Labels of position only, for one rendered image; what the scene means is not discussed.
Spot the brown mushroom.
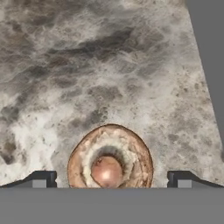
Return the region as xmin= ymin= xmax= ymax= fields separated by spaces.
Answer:
xmin=66 ymin=123 xmax=155 ymax=189

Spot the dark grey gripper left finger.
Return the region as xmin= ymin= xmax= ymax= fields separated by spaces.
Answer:
xmin=0 ymin=170 xmax=58 ymax=189

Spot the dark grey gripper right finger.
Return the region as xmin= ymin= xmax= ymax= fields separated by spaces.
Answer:
xmin=166 ymin=170 xmax=224 ymax=189

